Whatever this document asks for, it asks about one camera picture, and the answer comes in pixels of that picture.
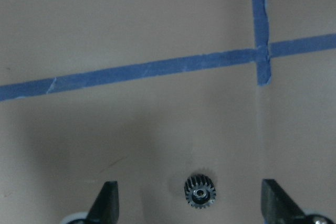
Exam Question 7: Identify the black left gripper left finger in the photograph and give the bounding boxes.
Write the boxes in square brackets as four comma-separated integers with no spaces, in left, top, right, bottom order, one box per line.
[85,181,119,224]

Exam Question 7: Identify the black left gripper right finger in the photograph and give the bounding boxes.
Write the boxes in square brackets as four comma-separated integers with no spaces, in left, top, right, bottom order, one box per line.
[261,179,312,224]

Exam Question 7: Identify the small black bearing gear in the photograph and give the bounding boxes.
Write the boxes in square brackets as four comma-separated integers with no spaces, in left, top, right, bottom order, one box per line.
[184,174,216,209]

